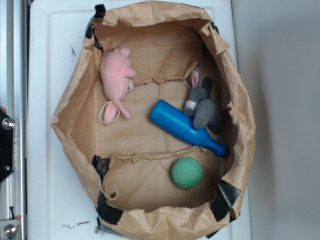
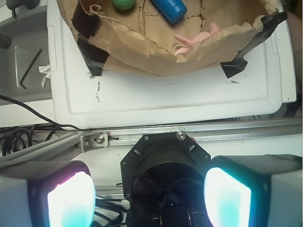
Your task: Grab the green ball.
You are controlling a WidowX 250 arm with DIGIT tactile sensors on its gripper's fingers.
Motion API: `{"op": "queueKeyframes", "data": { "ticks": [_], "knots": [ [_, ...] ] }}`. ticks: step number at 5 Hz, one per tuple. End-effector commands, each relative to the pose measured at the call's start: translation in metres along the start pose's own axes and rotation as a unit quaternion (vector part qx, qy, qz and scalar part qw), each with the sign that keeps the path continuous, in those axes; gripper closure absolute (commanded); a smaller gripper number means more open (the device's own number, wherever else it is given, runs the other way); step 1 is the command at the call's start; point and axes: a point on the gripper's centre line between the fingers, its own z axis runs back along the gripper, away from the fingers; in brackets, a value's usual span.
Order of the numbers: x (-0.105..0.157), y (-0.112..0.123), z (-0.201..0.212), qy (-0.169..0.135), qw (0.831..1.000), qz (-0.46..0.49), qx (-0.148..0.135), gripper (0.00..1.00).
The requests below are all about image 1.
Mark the white plastic tray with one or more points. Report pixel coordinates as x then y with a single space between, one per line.
58 207

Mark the black metal bracket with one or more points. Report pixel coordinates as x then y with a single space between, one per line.
7 161

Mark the brown paper bag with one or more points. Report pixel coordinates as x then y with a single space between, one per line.
125 167

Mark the metal frame rail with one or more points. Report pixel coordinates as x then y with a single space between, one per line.
14 25

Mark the green textured ball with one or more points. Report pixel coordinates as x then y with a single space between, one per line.
187 172

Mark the grey plush bunny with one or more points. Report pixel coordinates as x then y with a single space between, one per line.
199 105

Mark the pink plush toy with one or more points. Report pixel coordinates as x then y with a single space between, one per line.
116 74

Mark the blue plastic bottle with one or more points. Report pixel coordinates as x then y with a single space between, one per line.
181 126

